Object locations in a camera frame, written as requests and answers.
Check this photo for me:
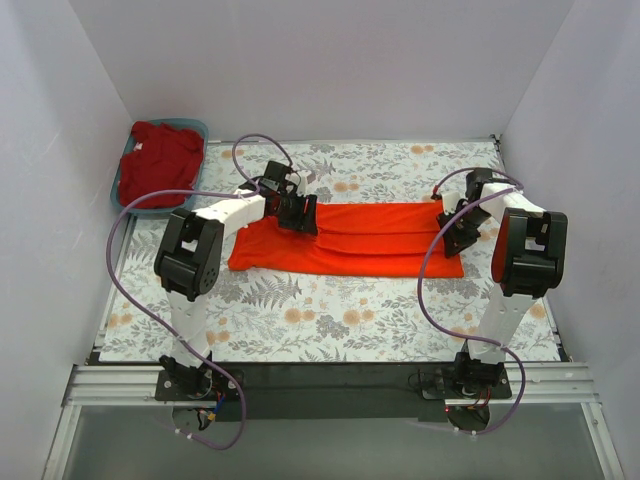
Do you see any orange t shirt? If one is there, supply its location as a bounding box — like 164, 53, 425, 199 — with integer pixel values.
228, 202, 464, 278

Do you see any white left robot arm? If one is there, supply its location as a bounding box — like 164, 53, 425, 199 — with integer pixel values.
154, 161, 318, 368

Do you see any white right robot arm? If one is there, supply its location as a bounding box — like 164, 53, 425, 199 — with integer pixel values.
431, 167, 568, 392

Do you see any floral table mat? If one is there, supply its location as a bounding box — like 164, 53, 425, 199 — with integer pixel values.
99, 141, 501, 362

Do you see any blue plastic basket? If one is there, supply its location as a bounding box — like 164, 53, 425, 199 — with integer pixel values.
109, 117, 210, 218

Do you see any red t shirt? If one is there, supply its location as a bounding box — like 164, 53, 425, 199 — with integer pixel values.
117, 120, 205, 209

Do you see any black front table strip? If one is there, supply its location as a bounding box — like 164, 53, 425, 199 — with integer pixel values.
220, 362, 447, 423

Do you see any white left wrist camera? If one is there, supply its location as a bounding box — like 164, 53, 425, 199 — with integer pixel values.
287, 170, 316, 196

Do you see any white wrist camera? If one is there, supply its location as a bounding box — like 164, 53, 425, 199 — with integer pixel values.
431, 191, 463, 215
287, 170, 316, 196

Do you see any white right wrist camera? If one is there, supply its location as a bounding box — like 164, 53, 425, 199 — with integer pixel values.
431, 191, 463, 215

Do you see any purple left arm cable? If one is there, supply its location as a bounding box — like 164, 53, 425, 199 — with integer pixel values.
107, 132, 296, 450

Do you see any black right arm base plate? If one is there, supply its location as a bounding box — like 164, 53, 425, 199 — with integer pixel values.
418, 363, 512, 400

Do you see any aluminium front frame rail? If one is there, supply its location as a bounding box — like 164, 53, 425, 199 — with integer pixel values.
63, 362, 600, 407

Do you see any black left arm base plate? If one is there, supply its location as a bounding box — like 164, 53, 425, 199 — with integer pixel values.
154, 370, 240, 402

